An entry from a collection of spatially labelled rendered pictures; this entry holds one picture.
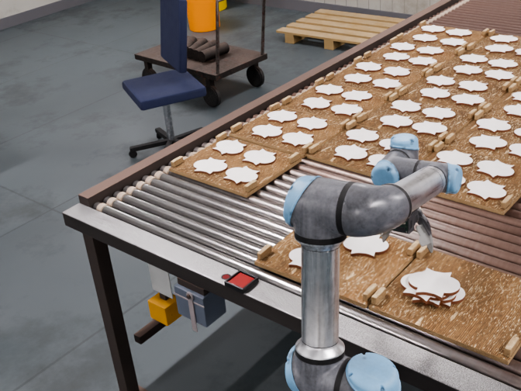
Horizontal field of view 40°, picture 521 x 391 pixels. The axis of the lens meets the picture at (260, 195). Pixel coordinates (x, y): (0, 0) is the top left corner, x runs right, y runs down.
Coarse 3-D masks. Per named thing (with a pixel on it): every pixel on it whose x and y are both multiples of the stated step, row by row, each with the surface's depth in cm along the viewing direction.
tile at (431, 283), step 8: (416, 272) 211; (424, 272) 210; (432, 272) 210; (440, 272) 210; (448, 272) 209; (416, 280) 207; (424, 280) 207; (432, 280) 207; (440, 280) 206; (448, 280) 206; (456, 280) 206; (416, 288) 205; (424, 288) 204; (432, 288) 204; (440, 288) 203; (448, 288) 203; (456, 288) 203; (440, 296) 200
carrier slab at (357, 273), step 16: (288, 240) 239; (400, 240) 234; (272, 256) 232; (288, 256) 231; (352, 256) 228; (384, 256) 227; (400, 256) 226; (288, 272) 224; (352, 272) 221; (368, 272) 220; (384, 272) 220; (400, 272) 221; (352, 288) 214; (368, 304) 209
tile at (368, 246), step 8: (352, 240) 234; (360, 240) 234; (368, 240) 233; (376, 240) 233; (344, 248) 232; (352, 248) 230; (360, 248) 230; (368, 248) 229; (376, 248) 229; (384, 248) 229; (368, 256) 227
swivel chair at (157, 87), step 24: (168, 0) 488; (168, 24) 495; (168, 48) 503; (168, 72) 514; (144, 96) 477; (168, 96) 476; (192, 96) 483; (168, 120) 507; (144, 144) 515; (168, 144) 509
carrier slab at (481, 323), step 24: (432, 264) 222; (456, 264) 221; (480, 288) 210; (504, 288) 209; (384, 312) 204; (408, 312) 203; (432, 312) 202; (456, 312) 201; (480, 312) 200; (504, 312) 200; (456, 336) 193; (480, 336) 192; (504, 336) 191; (504, 360) 184
